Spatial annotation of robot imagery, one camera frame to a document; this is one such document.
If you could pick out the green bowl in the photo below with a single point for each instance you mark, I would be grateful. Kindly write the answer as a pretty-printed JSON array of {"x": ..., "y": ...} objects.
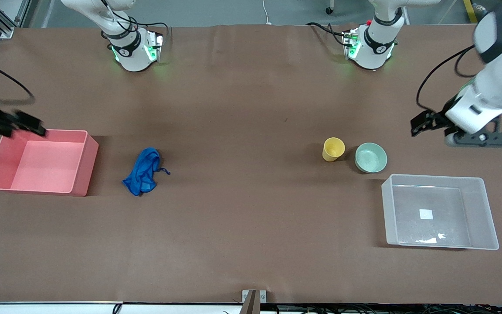
[{"x": 371, "y": 158}]

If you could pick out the yellow plastic cup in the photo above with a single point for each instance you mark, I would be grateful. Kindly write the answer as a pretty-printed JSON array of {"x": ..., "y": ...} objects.
[{"x": 333, "y": 149}]

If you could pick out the blue mesh cloth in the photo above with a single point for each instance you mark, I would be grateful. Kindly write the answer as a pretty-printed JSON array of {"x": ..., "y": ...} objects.
[{"x": 144, "y": 172}]

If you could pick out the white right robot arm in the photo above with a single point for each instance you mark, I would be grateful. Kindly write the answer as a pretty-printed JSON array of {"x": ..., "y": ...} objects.
[{"x": 133, "y": 54}]

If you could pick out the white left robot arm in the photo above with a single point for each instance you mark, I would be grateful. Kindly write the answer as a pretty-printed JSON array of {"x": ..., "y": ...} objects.
[{"x": 501, "y": 74}]

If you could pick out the clear plastic box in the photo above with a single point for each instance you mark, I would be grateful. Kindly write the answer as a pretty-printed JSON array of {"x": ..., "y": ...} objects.
[{"x": 479, "y": 209}]

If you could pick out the pink plastic bin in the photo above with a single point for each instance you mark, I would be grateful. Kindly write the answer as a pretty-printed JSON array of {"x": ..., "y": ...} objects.
[{"x": 44, "y": 163}]

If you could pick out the white label sticker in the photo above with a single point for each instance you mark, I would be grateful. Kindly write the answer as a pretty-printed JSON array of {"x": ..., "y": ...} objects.
[{"x": 426, "y": 214}]

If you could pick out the black caster wheel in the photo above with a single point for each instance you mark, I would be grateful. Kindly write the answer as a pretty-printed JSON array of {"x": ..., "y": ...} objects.
[{"x": 330, "y": 10}]

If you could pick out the brown table cover sheet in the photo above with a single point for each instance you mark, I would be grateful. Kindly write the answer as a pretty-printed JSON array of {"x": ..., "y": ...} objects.
[{"x": 242, "y": 131}]

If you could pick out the aluminium frame profile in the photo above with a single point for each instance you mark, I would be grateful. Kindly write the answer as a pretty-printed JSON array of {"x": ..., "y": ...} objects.
[{"x": 5, "y": 17}]

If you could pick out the metal table edge bracket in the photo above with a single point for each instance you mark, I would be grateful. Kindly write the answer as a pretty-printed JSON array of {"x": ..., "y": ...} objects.
[{"x": 253, "y": 301}]

